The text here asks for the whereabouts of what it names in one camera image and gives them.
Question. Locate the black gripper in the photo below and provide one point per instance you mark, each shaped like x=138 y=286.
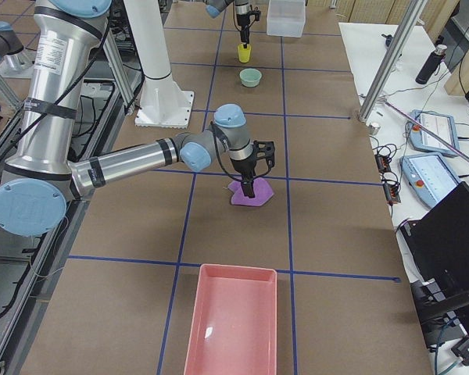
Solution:
x=244 y=167
x=242 y=19

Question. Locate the purple microfiber cloth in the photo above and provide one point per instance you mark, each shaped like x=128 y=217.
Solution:
x=262 y=190

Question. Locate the yellow plastic cup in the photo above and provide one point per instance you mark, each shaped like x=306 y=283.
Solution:
x=244 y=52

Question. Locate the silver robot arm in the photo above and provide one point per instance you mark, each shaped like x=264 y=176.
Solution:
x=38 y=180
x=215 y=7

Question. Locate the clear plastic bin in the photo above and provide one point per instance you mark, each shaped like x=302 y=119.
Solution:
x=286 y=18

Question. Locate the mint green bowl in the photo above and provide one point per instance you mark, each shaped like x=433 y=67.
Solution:
x=250 y=77

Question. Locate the pink plastic tray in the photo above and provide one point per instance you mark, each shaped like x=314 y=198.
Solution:
x=234 y=322

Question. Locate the near teach pendant tablet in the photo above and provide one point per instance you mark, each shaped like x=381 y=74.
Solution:
x=430 y=176

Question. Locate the teach pendant tablet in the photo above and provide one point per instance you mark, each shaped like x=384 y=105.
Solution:
x=440 y=124
x=430 y=176

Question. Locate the black water bottle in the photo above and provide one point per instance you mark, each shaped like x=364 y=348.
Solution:
x=431 y=64

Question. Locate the far teach pendant tablet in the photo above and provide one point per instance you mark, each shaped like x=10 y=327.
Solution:
x=440 y=124

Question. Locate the grabber stick green tip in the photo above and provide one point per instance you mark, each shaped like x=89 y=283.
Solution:
x=428 y=131

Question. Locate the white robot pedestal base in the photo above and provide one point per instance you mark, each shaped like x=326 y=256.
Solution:
x=162 y=102

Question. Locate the aluminium frame post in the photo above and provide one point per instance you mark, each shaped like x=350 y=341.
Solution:
x=400 y=37

